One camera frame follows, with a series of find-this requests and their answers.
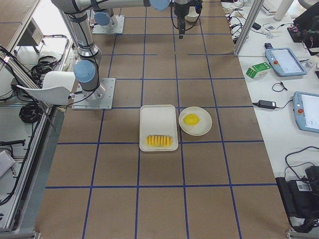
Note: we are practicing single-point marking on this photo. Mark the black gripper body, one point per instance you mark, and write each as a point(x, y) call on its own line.
point(179, 10)

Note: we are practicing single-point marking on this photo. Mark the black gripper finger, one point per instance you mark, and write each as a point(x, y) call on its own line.
point(183, 27)
point(180, 28)

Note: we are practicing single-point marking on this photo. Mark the white bowl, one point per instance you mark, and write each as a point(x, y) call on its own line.
point(192, 15)

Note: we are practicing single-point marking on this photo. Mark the yellow lemon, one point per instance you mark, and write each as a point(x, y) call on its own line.
point(191, 119)

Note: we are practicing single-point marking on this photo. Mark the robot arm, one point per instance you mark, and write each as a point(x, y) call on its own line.
point(105, 18)
point(86, 71)

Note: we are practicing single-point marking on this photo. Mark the black phone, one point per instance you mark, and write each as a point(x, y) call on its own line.
point(256, 26)

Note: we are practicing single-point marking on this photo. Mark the green white carton box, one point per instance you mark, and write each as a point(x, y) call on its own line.
point(258, 70)

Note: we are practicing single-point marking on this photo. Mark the cream rectangular tray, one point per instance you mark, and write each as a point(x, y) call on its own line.
point(158, 120)

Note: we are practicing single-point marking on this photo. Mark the cream round plate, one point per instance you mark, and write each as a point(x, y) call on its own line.
point(199, 129)

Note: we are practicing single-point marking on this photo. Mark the blue teach pendant far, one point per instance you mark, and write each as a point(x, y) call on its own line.
point(284, 62)

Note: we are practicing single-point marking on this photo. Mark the blue teach pendant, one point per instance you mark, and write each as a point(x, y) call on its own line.
point(284, 62)
point(306, 111)

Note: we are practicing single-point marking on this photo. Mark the black power adapter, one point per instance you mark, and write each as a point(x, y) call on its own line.
point(267, 104)

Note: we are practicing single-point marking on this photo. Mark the sliced yellow pineapple toy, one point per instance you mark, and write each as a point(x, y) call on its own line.
point(159, 140)

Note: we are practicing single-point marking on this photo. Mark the white chair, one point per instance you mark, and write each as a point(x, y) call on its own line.
point(56, 88)

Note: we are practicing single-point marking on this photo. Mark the blue teach pendant near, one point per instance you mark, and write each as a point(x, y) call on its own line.
point(306, 111)

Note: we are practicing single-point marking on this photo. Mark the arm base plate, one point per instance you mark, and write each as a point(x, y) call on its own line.
point(100, 30)
point(101, 99)

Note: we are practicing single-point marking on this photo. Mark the aluminium frame post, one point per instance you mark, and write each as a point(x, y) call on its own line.
point(252, 15)

